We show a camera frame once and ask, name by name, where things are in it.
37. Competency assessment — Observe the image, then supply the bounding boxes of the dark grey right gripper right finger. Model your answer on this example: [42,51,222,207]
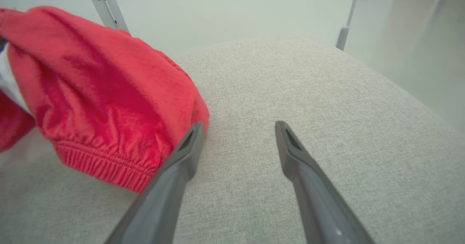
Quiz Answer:
[275,121,375,244]

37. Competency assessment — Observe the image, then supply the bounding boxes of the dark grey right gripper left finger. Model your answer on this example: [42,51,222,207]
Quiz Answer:
[105,122,205,244]

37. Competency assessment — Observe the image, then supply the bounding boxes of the red shorts with white trim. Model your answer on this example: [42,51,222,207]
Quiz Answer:
[0,6,210,194]

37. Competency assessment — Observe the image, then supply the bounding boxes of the grey fabric sofa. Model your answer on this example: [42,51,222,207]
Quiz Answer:
[0,35,465,244]

